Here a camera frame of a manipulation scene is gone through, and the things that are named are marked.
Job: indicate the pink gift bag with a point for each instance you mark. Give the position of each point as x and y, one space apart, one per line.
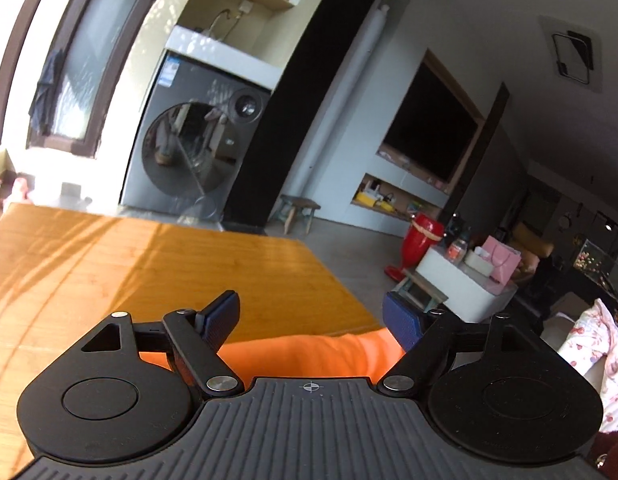
501 260

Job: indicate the red vase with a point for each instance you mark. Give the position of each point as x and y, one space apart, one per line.
419 245

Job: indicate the white coffee table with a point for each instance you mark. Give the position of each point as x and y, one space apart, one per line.
464 290

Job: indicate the grey front-load washing machine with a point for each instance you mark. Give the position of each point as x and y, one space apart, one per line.
189 160

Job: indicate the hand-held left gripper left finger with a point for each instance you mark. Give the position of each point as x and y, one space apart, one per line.
221 316

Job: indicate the dark hanging cloth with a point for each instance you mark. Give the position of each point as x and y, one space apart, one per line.
45 92

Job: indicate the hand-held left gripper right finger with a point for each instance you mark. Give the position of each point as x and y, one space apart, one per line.
400 321

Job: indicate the white tissue box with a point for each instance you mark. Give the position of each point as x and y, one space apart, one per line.
478 260

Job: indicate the glass tank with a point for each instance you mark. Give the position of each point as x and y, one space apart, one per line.
599 265

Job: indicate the orange garment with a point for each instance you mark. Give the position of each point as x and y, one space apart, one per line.
299 355

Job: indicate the clear bottle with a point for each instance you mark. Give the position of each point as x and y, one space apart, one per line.
458 249

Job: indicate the black frame ceiling lamp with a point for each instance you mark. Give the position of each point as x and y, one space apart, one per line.
571 55

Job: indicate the black wall television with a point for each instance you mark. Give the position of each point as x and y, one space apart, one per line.
429 125

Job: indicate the yellow armchair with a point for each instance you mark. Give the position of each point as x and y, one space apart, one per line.
534 245

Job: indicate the small wooden stool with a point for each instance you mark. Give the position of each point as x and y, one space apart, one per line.
299 206

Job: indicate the low grey stool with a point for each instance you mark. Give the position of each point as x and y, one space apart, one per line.
420 292

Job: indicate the floral pink white cloth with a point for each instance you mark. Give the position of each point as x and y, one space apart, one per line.
601 350

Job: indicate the yellow box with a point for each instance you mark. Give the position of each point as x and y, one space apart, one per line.
367 199

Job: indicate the brown framed glass door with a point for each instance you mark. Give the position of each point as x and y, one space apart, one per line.
99 55

